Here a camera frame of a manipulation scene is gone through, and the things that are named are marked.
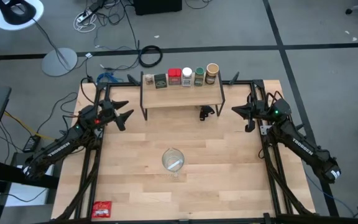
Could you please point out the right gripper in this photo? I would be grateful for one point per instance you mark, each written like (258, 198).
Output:
(258, 110)

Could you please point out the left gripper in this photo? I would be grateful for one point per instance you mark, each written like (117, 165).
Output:
(107, 110)

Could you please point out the small cork-topped glass jar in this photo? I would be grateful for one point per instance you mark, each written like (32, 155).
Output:
(149, 79)

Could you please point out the furikake seasoning jar tan lid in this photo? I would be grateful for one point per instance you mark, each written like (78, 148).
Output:
(212, 73)

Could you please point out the black pepper dark green tin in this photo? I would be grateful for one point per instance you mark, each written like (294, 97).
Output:
(160, 81)

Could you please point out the oregano jar green lid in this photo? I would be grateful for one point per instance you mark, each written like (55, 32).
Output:
(199, 76)

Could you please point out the wooden shelf black metal frame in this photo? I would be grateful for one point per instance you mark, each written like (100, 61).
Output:
(179, 98)

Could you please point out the smoked paprika red tin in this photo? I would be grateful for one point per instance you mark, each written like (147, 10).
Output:
(174, 76)

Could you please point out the bagel seasoning jar white lid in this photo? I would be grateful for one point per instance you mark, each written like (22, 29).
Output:
(186, 76)

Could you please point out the clear glass mug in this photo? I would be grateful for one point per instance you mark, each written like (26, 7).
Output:
(172, 160)

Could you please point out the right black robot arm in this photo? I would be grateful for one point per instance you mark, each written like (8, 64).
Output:
(303, 146)

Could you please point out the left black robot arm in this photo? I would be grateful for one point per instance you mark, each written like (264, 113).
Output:
(61, 143)

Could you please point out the black clamp-mounted device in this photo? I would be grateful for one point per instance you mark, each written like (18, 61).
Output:
(298, 127)

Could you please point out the floor lamp grey round base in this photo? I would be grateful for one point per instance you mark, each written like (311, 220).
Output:
(59, 62)

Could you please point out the black power adapter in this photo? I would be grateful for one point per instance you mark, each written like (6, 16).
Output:
(31, 143)

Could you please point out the white power strip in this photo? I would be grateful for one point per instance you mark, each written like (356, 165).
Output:
(84, 15)

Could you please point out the red snack packet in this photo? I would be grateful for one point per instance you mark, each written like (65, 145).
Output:
(101, 209)

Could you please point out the black box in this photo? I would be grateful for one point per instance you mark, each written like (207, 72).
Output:
(157, 6)

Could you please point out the grey side cabinet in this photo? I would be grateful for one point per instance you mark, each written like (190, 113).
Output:
(17, 157)

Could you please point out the white flat panel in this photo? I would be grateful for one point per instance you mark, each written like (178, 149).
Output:
(20, 196)

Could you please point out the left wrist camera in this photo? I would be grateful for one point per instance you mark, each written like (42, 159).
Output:
(120, 123)

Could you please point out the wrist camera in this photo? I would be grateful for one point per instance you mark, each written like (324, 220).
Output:
(120, 123)
(250, 125)

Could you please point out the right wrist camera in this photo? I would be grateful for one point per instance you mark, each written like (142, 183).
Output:
(250, 125)

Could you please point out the black aluminium table frame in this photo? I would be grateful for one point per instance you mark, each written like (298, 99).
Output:
(120, 84)

